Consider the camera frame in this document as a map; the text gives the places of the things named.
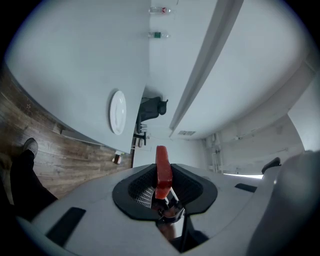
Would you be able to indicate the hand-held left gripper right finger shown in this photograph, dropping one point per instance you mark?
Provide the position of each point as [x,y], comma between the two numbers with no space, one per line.
[220,200]

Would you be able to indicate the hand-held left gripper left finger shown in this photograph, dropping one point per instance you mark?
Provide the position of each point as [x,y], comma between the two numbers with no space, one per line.
[100,212]

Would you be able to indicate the red object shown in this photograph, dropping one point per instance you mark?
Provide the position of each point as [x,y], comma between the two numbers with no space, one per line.
[163,172]

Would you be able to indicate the white round plate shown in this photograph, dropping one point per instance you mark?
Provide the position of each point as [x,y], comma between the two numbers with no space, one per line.
[118,112]

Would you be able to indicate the ceiling vent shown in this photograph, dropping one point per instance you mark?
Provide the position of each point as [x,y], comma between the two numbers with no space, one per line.
[187,133]

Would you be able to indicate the person's black trouser leg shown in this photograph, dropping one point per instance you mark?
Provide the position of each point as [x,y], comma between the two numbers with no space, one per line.
[25,180]

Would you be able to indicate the person's grey shoe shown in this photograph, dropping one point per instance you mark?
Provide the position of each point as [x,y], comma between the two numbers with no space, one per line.
[31,146]

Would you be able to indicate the black mesh office chair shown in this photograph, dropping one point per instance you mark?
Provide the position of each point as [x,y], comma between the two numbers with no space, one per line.
[152,110]

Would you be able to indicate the white table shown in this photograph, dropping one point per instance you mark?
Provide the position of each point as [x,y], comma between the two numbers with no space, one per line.
[75,62]

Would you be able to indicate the green label plastic bottle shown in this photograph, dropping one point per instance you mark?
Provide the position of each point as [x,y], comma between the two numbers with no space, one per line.
[158,35]

